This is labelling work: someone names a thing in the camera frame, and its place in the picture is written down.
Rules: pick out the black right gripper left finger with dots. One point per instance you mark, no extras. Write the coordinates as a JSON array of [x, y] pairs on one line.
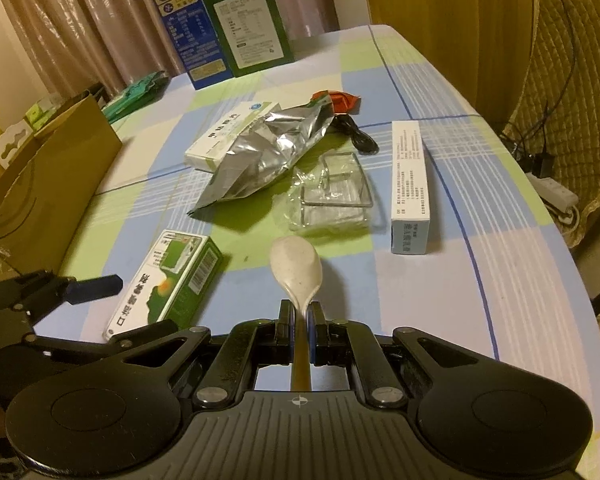
[[284, 333]]

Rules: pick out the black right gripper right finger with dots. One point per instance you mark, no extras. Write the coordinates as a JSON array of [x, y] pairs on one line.
[[318, 333]]

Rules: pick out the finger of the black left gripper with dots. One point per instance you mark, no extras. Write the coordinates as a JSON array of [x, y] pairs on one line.
[[80, 292]]

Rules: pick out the white plastic spoon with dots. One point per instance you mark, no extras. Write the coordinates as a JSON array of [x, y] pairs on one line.
[[298, 270]]

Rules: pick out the wire rack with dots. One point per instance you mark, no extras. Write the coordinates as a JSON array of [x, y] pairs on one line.
[[334, 196]]

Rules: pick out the long white medicine box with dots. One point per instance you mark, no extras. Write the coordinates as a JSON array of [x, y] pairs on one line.
[[410, 210]]

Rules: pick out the green white medicine box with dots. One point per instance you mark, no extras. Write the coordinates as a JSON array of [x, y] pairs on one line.
[[169, 285]]

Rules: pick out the brown cardboard box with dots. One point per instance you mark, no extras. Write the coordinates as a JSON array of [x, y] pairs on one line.
[[45, 191]]

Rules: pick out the checked tablecloth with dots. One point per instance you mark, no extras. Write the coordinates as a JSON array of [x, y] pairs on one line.
[[439, 229]]

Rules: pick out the small green white boxes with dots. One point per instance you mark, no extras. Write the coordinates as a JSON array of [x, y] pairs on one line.
[[16, 135]]

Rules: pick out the silver foil bag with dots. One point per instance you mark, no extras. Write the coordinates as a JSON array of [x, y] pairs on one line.
[[262, 153]]

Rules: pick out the white green flat box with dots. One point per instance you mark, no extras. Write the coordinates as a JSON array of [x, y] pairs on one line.
[[209, 149]]

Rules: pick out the green plastic bag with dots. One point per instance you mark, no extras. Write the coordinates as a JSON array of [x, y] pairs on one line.
[[139, 94]]

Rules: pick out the red snack packet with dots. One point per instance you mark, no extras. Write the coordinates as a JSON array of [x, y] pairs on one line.
[[343, 102]]

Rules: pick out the beige curtain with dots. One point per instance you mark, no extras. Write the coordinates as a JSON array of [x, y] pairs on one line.
[[74, 43]]

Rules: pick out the white power strip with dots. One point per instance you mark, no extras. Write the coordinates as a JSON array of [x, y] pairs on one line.
[[554, 193]]

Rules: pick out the black power adapter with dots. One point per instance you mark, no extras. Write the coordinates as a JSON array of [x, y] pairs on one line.
[[542, 165]]

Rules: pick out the green carton box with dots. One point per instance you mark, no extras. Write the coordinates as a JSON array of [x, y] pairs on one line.
[[251, 33]]

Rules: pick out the blue milk carton box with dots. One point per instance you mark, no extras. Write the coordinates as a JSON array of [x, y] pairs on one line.
[[194, 39]]

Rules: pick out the quilted olive chair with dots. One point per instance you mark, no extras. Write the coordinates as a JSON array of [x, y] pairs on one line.
[[558, 111]]

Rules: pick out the yellow curtain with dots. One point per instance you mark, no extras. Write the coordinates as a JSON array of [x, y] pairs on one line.
[[482, 47]]

